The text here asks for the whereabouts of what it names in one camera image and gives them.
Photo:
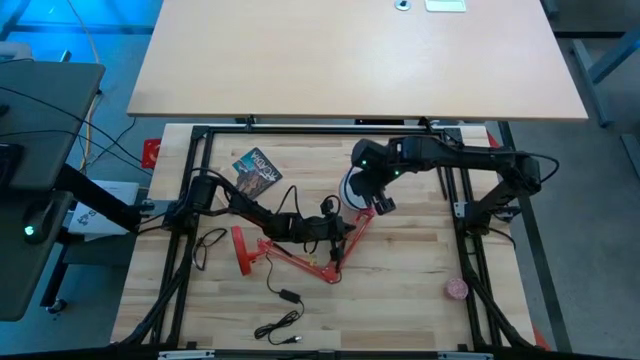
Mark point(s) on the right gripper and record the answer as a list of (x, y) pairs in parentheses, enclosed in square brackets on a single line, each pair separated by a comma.
[(367, 182)]

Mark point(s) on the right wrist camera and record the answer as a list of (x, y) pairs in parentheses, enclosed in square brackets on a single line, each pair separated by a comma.
[(384, 205)]

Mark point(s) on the black aluminium frame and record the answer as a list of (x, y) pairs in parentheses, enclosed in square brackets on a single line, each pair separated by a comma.
[(220, 129)]

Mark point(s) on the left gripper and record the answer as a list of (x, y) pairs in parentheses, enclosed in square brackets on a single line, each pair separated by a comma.
[(322, 230)]

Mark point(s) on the black computer mouse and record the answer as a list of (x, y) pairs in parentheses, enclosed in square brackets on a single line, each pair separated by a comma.
[(42, 215)]

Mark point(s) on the light wooden desk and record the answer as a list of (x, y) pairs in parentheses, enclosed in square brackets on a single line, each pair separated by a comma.
[(350, 60)]

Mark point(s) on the white outlet plate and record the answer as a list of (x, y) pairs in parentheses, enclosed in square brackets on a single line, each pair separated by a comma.
[(445, 5)]

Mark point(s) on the grey metal desk frame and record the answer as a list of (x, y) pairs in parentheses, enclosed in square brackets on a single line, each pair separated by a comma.
[(600, 65)]

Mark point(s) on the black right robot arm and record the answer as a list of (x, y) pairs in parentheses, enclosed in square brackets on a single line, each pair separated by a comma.
[(450, 152)]

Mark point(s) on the red square plate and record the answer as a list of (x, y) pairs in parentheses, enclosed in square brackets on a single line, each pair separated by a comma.
[(151, 154)]

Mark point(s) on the dark grey side desk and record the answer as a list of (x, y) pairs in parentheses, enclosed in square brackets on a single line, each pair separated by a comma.
[(50, 100)]

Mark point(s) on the black eyeglasses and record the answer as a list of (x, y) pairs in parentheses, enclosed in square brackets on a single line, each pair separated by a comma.
[(199, 257)]

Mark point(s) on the black caster wheel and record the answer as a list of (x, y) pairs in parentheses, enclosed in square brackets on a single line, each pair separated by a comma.
[(56, 306)]

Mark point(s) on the red articulated desk lamp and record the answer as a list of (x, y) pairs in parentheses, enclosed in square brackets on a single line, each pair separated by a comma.
[(241, 252)]

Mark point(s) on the silver metal bracket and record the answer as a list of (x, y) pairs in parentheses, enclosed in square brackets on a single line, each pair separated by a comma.
[(186, 355), (465, 355)]

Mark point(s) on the silver round grommet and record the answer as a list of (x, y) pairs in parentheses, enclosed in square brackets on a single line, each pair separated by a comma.
[(402, 4)]

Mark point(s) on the red plastic corner piece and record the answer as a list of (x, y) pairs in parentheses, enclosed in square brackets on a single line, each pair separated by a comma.
[(540, 340), (494, 145)]

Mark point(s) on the white printed box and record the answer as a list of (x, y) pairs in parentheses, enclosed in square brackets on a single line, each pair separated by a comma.
[(82, 223)]

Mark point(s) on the black pen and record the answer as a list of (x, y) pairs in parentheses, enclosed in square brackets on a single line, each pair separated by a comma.
[(442, 185)]

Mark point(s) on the illustrated booklet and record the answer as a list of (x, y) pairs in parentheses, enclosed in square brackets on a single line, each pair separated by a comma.
[(257, 170)]

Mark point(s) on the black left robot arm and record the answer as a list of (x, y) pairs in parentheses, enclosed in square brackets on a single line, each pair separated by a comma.
[(250, 212)]

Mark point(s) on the pink round disc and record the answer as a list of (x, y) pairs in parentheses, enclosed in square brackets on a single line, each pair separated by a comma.
[(456, 289)]

